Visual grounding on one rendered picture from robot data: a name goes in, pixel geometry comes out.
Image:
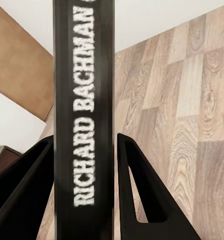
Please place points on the sliding door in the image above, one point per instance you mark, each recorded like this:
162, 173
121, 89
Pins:
26, 68

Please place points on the hardback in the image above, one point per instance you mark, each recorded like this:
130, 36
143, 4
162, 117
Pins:
84, 118

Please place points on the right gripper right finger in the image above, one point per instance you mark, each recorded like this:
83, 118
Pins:
166, 220

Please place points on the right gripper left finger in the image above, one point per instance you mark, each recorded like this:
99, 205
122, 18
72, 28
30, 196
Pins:
25, 187

